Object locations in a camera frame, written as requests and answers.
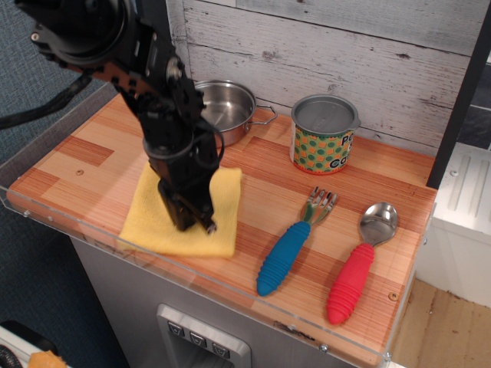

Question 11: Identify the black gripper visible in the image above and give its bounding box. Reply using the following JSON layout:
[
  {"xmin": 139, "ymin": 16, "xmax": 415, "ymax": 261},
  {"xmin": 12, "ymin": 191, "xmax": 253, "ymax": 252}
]
[{"xmin": 143, "ymin": 126, "xmax": 222, "ymax": 234}]

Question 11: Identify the yellow towel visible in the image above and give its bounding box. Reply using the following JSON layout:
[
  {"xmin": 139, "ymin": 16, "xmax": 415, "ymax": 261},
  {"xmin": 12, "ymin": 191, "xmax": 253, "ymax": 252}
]
[{"xmin": 119, "ymin": 165, "xmax": 242, "ymax": 258}]

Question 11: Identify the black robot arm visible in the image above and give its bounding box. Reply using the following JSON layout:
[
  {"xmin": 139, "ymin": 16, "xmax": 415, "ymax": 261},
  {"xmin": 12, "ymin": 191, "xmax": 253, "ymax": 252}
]
[{"xmin": 17, "ymin": 1, "xmax": 223, "ymax": 233}]

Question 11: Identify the small steel pot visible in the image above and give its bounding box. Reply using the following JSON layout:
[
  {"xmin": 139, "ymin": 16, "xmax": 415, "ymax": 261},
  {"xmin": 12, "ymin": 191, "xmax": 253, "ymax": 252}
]
[{"xmin": 195, "ymin": 80, "xmax": 278, "ymax": 148}]

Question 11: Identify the grey toy fridge dispenser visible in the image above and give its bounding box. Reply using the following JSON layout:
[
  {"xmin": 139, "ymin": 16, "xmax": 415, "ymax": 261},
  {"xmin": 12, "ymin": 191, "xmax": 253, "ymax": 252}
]
[{"xmin": 157, "ymin": 304, "xmax": 252, "ymax": 368}]

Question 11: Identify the green dotted toy can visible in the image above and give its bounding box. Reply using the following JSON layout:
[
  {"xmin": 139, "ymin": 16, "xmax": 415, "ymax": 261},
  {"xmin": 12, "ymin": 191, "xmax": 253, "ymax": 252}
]
[{"xmin": 289, "ymin": 94, "xmax": 361, "ymax": 175}]

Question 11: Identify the clear acrylic table guard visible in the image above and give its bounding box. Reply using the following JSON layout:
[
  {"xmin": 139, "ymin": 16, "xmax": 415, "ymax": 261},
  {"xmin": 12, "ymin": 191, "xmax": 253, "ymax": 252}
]
[{"xmin": 1, "ymin": 86, "xmax": 373, "ymax": 367}]

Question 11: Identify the orange object at corner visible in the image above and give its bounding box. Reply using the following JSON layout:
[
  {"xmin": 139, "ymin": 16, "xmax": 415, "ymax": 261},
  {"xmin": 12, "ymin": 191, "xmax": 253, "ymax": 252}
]
[{"xmin": 28, "ymin": 350, "xmax": 68, "ymax": 368}]

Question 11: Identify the white toy sink cabinet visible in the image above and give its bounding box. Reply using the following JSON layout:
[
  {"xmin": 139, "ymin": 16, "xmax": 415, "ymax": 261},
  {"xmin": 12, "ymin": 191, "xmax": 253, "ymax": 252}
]
[{"xmin": 416, "ymin": 143, "xmax": 490, "ymax": 307}]

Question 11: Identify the blue handled fork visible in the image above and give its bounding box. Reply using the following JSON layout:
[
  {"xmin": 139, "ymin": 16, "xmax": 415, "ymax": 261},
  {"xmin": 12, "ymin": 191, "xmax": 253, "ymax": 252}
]
[{"xmin": 256, "ymin": 187, "xmax": 338, "ymax": 297}]

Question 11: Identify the red handled spoon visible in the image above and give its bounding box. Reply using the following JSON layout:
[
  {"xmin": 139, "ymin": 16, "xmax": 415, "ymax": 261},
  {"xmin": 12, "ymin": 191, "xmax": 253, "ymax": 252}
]
[{"xmin": 326, "ymin": 202, "xmax": 398, "ymax": 325}]

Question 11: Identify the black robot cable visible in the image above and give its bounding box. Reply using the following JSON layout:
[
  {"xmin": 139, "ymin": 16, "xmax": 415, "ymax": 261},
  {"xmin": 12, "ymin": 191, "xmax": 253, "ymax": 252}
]
[{"xmin": 0, "ymin": 72, "xmax": 93, "ymax": 131}]

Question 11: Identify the black vertical post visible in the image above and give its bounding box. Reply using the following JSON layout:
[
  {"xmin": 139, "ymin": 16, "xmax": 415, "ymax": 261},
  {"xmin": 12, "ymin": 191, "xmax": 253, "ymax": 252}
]
[{"xmin": 426, "ymin": 2, "xmax": 490, "ymax": 189}]

